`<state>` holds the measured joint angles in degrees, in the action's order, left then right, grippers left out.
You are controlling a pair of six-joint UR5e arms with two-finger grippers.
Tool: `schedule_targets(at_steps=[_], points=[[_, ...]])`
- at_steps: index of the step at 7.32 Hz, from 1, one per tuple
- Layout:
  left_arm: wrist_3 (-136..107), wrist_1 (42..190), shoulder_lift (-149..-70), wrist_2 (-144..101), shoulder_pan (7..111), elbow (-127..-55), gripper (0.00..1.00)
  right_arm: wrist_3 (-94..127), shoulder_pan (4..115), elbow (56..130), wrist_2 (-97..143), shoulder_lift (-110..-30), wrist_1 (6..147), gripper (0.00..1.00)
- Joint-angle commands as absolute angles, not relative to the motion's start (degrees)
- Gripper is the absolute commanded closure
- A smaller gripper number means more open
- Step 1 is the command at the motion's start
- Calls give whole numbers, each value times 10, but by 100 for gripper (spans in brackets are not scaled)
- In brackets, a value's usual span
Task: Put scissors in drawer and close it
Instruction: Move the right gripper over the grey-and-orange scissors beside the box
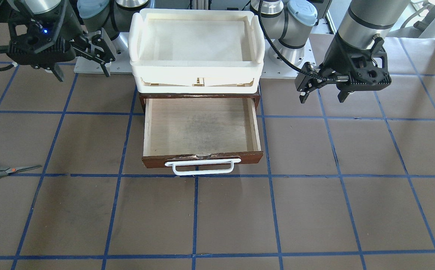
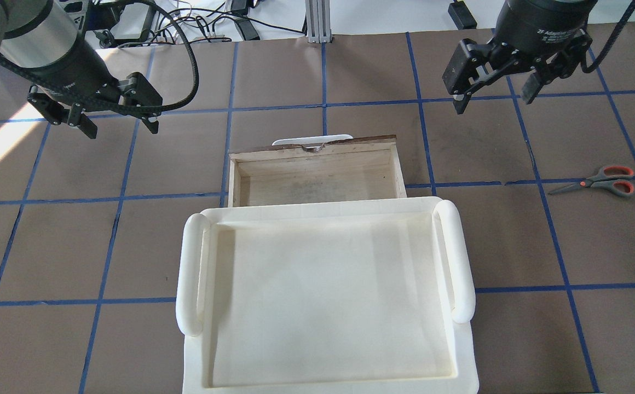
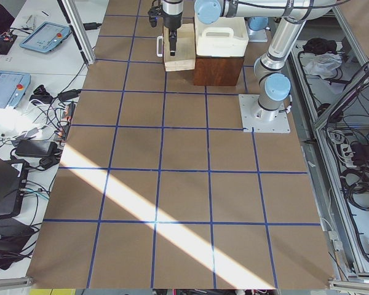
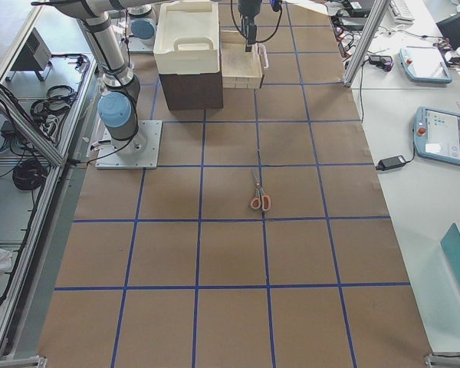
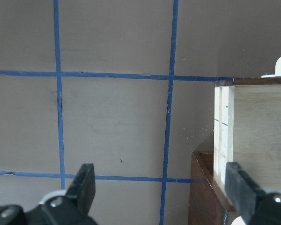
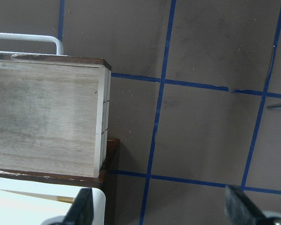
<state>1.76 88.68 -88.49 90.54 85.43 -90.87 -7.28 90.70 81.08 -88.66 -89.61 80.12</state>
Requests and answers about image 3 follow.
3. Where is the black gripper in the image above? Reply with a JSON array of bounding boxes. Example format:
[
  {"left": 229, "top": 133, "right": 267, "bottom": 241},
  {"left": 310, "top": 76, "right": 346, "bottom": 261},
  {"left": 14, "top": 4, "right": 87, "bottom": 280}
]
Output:
[{"left": 162, "top": 0, "right": 183, "bottom": 56}]

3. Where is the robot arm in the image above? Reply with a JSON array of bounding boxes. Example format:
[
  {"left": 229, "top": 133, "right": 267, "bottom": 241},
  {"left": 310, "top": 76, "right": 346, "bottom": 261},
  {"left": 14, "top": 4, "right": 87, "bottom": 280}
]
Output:
[{"left": 194, "top": 1, "right": 338, "bottom": 122}]

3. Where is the dark brown wooden cabinet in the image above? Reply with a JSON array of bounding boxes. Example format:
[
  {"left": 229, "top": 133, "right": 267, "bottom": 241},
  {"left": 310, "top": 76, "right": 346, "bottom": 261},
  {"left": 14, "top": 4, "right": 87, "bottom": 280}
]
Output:
[{"left": 193, "top": 55, "right": 244, "bottom": 86}]

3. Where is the white plastic tray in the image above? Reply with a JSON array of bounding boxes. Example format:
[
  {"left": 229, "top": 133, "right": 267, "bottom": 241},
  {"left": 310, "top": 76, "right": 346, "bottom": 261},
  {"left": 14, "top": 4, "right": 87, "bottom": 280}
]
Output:
[{"left": 194, "top": 15, "right": 248, "bottom": 57}]

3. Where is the blue teach pendant far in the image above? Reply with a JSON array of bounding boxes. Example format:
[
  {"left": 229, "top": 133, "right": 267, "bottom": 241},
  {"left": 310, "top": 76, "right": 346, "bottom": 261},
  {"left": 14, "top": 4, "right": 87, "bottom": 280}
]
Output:
[{"left": 20, "top": 22, "right": 71, "bottom": 53}]

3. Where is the blue teach pendant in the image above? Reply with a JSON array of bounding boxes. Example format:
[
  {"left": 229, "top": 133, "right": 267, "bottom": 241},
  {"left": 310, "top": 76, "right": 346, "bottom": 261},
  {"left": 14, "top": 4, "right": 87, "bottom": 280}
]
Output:
[
  {"left": 20, "top": 22, "right": 71, "bottom": 53},
  {"left": 0, "top": 71, "right": 31, "bottom": 109}
]

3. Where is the black cloth bundle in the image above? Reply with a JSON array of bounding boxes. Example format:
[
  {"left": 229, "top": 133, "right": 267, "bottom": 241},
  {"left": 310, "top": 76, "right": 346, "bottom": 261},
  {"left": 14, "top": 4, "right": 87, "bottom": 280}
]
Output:
[{"left": 303, "top": 37, "right": 337, "bottom": 55}]

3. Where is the white crumpled cloth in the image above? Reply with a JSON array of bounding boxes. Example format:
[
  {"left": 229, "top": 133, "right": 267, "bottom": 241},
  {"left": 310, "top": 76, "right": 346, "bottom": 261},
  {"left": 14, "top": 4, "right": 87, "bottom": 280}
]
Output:
[{"left": 304, "top": 53, "right": 342, "bottom": 79}]

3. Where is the blue teach pendant near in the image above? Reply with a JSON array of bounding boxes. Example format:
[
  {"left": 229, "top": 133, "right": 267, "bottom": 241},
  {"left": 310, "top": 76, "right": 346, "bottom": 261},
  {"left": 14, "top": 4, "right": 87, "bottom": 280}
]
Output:
[{"left": 0, "top": 71, "right": 31, "bottom": 109}]

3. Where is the black power brick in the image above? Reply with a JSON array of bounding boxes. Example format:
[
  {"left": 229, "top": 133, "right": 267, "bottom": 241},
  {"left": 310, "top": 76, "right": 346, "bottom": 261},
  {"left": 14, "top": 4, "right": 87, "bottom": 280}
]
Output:
[{"left": 15, "top": 140, "right": 57, "bottom": 157}]

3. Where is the black laptop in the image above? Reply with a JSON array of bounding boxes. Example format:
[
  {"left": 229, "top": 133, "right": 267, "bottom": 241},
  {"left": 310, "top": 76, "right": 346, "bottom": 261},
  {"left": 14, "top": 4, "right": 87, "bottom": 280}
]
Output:
[{"left": 0, "top": 159, "right": 30, "bottom": 219}]

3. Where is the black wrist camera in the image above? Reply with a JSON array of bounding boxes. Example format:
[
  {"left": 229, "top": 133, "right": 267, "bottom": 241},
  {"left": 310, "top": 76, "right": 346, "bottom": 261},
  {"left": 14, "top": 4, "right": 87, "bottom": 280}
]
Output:
[{"left": 148, "top": 0, "right": 162, "bottom": 28}]

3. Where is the aluminium frame post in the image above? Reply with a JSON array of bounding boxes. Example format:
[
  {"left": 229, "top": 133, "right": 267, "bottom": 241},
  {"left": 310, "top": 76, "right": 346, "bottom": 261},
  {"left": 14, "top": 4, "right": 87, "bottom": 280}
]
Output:
[{"left": 57, "top": 0, "right": 95, "bottom": 66}]

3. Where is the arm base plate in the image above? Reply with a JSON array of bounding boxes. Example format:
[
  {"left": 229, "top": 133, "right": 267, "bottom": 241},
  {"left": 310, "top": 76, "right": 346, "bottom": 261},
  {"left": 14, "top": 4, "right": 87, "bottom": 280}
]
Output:
[{"left": 239, "top": 94, "right": 291, "bottom": 134}]

